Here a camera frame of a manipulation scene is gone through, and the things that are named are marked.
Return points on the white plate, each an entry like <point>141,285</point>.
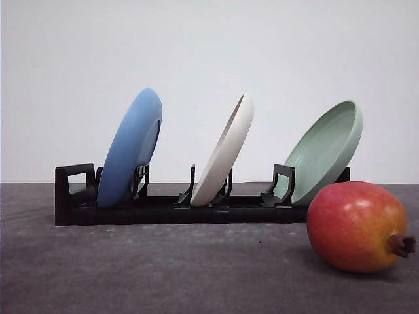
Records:
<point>210,182</point>

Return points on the red pomegranate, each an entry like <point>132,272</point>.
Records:
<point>357,226</point>

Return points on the blue plate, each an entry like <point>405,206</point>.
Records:
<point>129,148</point>

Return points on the green plate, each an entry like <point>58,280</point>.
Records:
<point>324,153</point>

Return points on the black plastic dish rack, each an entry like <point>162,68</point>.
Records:
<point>77,203</point>

